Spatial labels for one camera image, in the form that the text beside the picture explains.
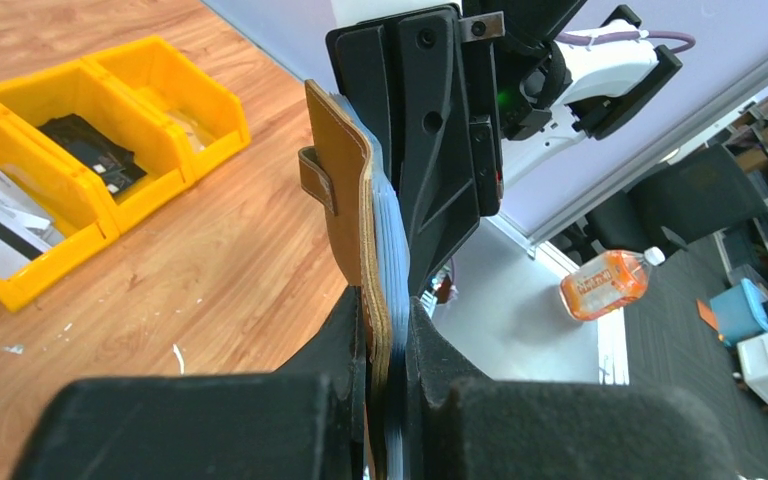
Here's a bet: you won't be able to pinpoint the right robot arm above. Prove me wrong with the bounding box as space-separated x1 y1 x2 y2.
299 1 682 295

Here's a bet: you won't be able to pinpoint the yellow bin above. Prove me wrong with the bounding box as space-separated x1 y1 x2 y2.
0 114 120 311
0 60 196 233
83 35 251 181

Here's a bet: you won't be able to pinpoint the middle yellow bin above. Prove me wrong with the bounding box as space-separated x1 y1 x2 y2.
0 60 196 233

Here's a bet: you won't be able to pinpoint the white cards in bin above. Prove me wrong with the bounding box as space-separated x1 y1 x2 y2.
0 170 64 280

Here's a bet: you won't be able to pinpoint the black cards in bin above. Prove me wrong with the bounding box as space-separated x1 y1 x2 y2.
38 114 147 198

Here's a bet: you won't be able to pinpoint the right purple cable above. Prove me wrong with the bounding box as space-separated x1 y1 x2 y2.
556 29 697 54

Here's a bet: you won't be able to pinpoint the blue storage box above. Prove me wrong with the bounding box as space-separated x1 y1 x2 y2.
709 279 768 346

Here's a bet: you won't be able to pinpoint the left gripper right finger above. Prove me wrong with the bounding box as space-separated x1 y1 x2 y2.
405 302 737 479

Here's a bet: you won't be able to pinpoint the brown leather card holder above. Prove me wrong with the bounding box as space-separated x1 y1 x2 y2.
298 79 411 479

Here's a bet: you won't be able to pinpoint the left yellow bin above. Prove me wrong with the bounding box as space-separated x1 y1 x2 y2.
0 114 120 311

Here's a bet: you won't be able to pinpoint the orange drink bottle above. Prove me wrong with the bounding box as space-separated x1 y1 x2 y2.
559 247 666 322

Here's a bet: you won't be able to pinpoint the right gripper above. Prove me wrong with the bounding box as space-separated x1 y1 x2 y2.
325 0 584 295

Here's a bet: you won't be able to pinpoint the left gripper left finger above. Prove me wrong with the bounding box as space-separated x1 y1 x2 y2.
12 287 366 479

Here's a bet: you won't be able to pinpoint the right yellow bin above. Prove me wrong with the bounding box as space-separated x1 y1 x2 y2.
83 35 251 181

